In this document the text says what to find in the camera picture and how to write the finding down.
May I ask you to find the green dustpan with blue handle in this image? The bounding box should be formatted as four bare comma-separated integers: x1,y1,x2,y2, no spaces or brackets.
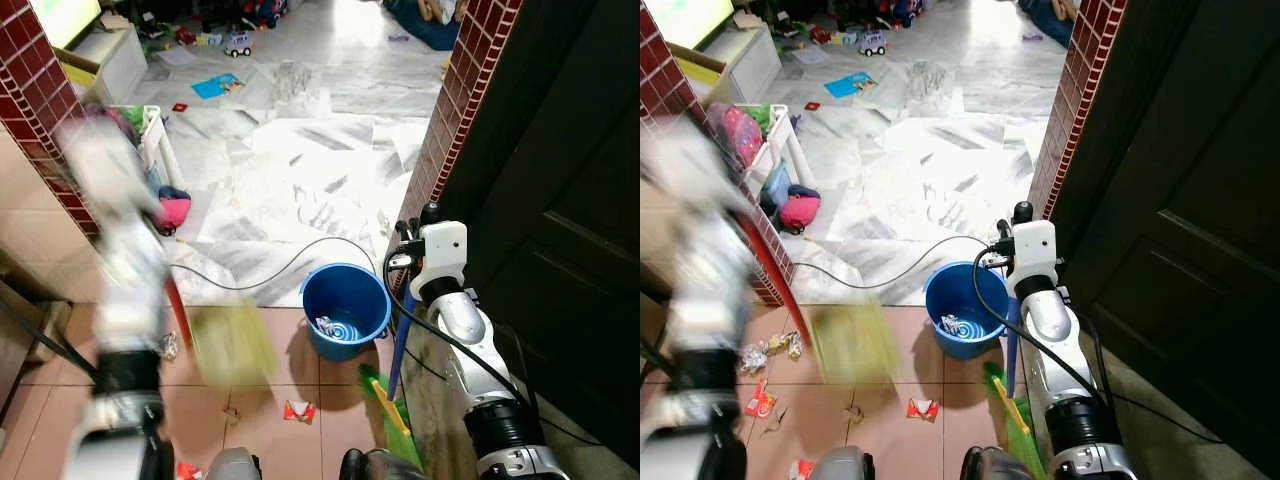
982,292,1047,480
357,288,427,473

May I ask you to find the red handled yellow broom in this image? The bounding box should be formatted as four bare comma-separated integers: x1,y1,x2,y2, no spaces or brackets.
163,272,282,393
733,208,903,389

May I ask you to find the blue plastic bucket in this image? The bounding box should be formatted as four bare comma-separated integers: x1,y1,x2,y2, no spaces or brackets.
923,261,1012,361
300,262,394,362

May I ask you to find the dark wooden door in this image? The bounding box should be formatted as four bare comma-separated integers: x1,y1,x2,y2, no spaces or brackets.
438,0,641,473
1050,0,1280,476

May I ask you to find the clear plastic bag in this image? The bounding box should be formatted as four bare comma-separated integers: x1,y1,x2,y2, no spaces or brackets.
903,59,958,103
268,59,323,107

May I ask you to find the pink and navy bag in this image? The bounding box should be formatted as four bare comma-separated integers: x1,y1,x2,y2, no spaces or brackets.
777,184,824,235
156,185,194,235

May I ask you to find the blue picture book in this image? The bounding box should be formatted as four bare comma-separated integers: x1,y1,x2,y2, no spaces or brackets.
191,72,245,100
825,71,880,99

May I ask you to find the dark blue cloth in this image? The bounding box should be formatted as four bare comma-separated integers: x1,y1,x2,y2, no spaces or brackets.
383,0,467,52
1018,0,1078,47

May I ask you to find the black robot right leg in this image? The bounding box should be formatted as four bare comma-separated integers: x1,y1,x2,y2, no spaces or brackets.
339,447,403,480
961,445,1023,480

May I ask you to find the white storage rack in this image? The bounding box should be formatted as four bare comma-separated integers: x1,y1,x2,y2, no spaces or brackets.
108,104,187,193
744,104,813,193

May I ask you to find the grey robot left leg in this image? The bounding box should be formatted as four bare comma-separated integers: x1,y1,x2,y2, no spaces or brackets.
814,445,877,480
204,447,262,480

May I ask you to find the pink plastic bag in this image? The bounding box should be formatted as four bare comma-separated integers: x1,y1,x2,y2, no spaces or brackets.
706,100,765,169

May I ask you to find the white low cabinet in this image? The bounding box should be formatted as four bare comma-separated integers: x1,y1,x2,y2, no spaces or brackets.
688,24,784,104
62,24,150,104

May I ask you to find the bright television screen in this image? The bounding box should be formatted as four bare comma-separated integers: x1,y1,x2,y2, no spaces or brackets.
28,0,103,50
644,0,737,50

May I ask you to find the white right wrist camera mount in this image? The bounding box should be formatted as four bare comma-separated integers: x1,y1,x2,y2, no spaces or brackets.
412,221,469,301
1008,219,1060,297

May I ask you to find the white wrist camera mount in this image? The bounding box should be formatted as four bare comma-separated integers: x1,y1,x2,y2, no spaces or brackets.
1008,219,1060,297
58,115,143,217
645,118,736,221
412,221,469,301

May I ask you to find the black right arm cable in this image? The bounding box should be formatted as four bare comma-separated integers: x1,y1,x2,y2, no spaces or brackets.
382,244,523,403
972,244,1105,403

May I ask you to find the thin black floor cable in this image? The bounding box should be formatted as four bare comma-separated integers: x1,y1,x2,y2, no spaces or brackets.
793,234,993,293
168,236,387,293

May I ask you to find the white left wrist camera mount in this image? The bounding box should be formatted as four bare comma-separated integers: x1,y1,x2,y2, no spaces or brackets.
58,115,143,217
645,118,736,221

